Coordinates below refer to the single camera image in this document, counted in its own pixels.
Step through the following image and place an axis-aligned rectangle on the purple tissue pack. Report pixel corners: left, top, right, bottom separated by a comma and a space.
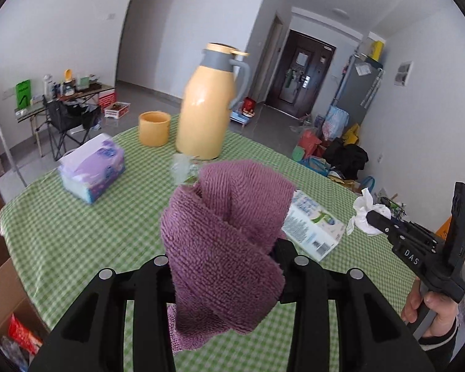
58, 133, 126, 205

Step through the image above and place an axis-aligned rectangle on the white wall panel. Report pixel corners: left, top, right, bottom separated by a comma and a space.
394, 61, 413, 87

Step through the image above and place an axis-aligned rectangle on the yellow thermos jug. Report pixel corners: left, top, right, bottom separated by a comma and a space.
175, 42, 252, 160

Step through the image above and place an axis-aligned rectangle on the yellow box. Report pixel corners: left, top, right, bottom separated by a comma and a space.
368, 39, 386, 60

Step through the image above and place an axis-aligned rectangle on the white green tissue pack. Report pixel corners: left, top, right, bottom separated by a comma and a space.
282, 190, 346, 262

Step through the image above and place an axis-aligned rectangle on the red snack packet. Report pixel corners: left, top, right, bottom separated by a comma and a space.
8, 314, 43, 355

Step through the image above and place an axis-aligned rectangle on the person's right hand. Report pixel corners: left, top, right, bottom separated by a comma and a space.
401, 279, 460, 338

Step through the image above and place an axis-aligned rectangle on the black folding chair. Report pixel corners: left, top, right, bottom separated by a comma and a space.
42, 96, 102, 161

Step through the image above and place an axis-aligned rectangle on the white tissue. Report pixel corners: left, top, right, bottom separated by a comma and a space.
347, 188, 393, 237

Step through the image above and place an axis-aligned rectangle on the person's right forearm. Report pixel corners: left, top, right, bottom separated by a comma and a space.
416, 320, 460, 372

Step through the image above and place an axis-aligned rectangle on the yellow cup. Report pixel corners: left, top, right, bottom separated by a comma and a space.
138, 111, 171, 147

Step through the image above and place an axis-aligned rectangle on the white red basket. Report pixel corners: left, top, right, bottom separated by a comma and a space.
104, 102, 131, 119

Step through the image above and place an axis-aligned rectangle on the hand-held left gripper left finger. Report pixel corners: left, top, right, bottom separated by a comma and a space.
29, 255, 177, 372

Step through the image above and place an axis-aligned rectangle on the dark brown door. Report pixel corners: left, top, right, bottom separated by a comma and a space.
264, 29, 337, 119

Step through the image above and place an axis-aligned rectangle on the small blue stool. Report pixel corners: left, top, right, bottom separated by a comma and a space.
230, 109, 256, 126

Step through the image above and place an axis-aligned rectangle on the green checked tablecloth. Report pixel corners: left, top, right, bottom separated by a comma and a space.
0, 114, 419, 372

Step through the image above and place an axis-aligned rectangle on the clear glass cup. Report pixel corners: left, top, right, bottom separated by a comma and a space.
170, 153, 200, 184

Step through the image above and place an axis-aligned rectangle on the green bag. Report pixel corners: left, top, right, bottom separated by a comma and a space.
15, 79, 32, 110

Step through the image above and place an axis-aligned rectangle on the grey refrigerator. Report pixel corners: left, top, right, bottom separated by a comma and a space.
331, 52, 384, 132

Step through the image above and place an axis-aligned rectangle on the purple towel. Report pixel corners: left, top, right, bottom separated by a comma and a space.
160, 159, 297, 353

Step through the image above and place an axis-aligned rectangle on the blue white plastic bag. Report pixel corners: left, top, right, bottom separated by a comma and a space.
323, 105, 350, 140

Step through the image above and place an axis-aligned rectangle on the yellow bag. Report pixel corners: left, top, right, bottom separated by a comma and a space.
343, 123, 361, 146

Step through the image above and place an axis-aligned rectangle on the black bag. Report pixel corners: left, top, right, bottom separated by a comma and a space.
323, 137, 369, 181

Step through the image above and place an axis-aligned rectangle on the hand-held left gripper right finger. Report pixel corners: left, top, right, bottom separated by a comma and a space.
269, 238, 436, 372

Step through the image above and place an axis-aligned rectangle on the folding table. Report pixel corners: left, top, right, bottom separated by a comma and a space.
15, 83, 117, 157

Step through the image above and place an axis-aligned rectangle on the red bag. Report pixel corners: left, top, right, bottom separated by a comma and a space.
298, 130, 328, 157

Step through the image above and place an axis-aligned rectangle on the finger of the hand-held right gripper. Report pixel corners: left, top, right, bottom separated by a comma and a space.
366, 209, 438, 246

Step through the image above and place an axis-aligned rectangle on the brown cardboard box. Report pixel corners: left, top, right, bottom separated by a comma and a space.
0, 258, 51, 372

